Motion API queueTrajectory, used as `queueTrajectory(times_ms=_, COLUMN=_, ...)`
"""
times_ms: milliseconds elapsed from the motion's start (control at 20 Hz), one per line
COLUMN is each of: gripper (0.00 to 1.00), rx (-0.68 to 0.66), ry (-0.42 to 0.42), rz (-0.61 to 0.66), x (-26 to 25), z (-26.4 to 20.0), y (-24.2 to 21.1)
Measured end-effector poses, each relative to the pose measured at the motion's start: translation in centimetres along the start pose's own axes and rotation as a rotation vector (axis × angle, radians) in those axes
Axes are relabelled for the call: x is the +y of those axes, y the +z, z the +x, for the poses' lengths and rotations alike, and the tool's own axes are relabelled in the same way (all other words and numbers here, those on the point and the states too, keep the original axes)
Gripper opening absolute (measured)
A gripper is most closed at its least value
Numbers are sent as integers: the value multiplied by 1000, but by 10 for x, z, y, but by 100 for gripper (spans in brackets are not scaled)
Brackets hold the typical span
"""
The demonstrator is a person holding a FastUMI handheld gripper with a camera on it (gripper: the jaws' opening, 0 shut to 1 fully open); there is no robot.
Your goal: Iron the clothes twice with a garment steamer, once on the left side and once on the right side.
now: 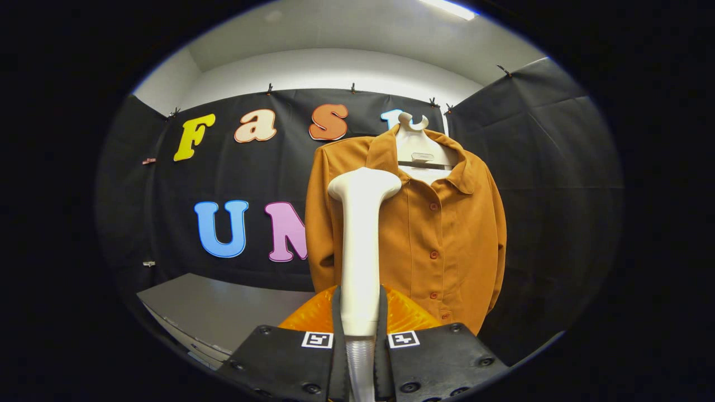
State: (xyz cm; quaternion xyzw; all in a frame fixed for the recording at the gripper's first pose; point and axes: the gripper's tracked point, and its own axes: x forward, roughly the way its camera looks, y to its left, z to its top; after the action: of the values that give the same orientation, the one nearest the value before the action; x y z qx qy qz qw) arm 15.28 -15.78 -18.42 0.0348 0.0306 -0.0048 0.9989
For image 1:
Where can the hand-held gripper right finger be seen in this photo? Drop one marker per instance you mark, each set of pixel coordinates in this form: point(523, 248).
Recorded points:
point(441, 363)

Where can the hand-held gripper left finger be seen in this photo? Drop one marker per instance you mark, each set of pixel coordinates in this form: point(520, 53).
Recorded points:
point(290, 363)

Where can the orange button shirt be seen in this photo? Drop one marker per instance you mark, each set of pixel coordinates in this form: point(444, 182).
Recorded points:
point(447, 234)

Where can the white garment steamer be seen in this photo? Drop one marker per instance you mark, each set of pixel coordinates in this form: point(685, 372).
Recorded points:
point(360, 251)

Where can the white garment hanger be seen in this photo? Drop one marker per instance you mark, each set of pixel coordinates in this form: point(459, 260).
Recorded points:
point(416, 148)

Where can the grey cabinet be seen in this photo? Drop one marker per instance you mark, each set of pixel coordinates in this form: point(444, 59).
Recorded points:
point(223, 307)

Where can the black backdrop cloth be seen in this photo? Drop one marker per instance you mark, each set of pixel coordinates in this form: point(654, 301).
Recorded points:
point(558, 195)

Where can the row of black cloth clips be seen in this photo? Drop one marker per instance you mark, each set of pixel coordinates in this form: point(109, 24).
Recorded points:
point(270, 89)

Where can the long ceiling light panel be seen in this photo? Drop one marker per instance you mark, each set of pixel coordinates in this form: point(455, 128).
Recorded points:
point(449, 8)

